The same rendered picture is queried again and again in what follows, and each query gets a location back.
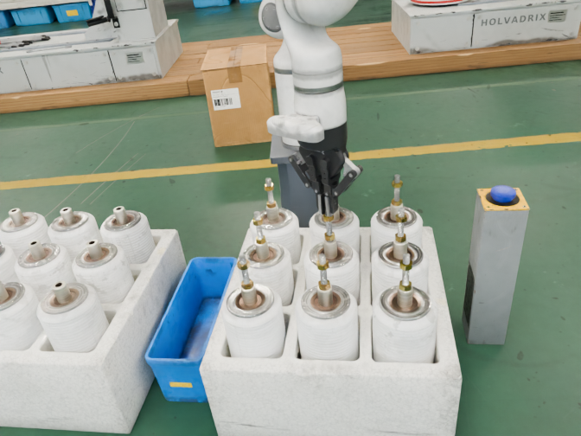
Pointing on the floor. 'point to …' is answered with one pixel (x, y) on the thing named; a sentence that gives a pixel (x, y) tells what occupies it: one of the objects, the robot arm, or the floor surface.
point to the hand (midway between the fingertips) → (327, 202)
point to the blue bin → (189, 329)
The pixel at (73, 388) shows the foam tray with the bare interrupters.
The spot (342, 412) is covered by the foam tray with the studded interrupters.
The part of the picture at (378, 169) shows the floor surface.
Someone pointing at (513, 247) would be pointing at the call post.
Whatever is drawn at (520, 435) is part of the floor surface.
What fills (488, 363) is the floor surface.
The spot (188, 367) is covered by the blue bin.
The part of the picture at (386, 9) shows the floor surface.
